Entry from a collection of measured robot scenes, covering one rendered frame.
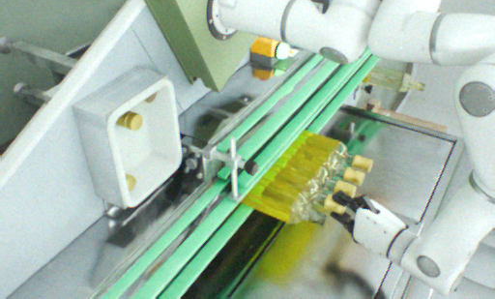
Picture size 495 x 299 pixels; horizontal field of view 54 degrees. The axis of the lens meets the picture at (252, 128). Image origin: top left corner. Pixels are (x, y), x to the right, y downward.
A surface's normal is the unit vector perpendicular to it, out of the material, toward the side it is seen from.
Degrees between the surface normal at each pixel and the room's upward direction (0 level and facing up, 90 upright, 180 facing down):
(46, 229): 0
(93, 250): 90
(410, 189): 90
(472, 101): 106
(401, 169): 91
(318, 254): 90
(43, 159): 0
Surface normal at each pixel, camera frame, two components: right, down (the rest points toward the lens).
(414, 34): -0.70, -0.04
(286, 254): -0.01, -0.82
